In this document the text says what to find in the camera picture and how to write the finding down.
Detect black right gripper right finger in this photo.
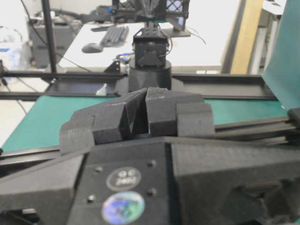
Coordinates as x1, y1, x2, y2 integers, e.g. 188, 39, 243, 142
145, 87, 215, 137

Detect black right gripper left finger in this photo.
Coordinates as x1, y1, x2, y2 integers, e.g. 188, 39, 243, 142
60, 90, 148, 155

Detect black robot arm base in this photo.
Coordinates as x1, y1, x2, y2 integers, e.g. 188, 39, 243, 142
114, 22, 181, 96

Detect black computer mouse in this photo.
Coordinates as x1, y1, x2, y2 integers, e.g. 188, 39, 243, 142
82, 43, 104, 53

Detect black computer keyboard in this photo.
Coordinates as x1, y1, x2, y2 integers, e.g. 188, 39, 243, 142
100, 26, 129, 47

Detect green cutting mat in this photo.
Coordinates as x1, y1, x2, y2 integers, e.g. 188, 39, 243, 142
0, 96, 287, 152

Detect black monitor stand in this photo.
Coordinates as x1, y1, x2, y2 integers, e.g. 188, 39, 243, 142
161, 16, 191, 38

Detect black vertical pole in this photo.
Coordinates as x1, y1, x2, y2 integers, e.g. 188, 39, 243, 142
42, 0, 57, 73

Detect black aluminium frame rail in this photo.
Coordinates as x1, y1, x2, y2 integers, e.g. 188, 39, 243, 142
0, 71, 277, 101

